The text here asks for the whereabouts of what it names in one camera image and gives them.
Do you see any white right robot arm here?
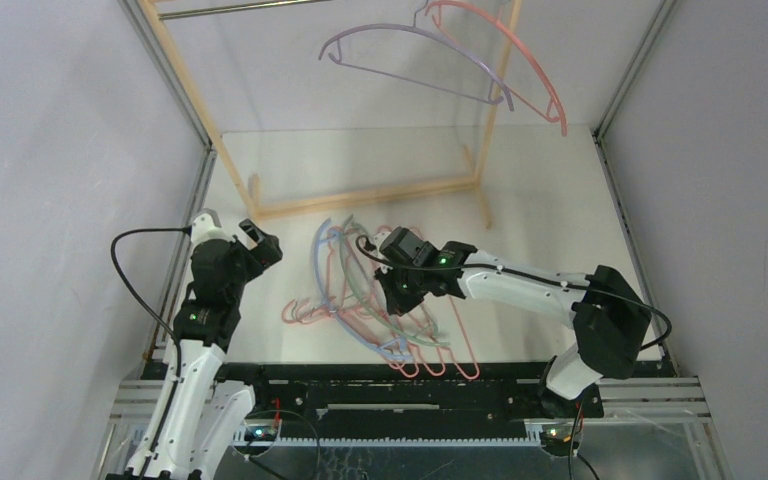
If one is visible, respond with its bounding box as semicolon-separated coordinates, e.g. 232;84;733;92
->
356;227;652;416

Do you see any wooden hanger rack frame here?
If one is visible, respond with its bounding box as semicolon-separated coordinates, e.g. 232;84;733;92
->
138;1;507;237

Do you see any metal hanging rod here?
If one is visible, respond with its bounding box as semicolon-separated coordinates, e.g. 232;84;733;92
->
158;0;329;21

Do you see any purple plastic hanger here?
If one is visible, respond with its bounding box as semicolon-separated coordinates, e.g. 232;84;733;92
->
317;20;514;111

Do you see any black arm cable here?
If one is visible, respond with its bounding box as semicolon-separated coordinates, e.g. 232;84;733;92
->
354;235;674;480
109;226;196;480

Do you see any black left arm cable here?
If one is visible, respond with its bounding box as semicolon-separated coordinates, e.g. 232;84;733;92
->
109;226;196;480

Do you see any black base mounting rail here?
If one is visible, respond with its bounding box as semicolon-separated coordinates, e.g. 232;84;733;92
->
142;360;677;442

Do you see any blue plastic hanger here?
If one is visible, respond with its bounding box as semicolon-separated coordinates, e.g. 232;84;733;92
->
311;217;418;364

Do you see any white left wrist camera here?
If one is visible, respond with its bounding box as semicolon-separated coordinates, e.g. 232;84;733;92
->
188;208;232;248

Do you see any pink wire hanger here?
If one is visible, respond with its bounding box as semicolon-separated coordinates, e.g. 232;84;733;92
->
355;300;481;381
297;228;455;378
281;225;425;380

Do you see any pink hanger on rod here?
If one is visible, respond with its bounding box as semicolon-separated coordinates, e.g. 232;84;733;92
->
421;1;569;137

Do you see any green plastic hanger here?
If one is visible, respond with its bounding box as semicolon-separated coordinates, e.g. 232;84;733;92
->
335;215;449;350

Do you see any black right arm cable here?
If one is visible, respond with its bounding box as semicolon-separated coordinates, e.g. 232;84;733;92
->
354;235;674;480

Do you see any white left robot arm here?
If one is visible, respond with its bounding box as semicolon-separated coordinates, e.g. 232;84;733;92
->
118;210;283;479

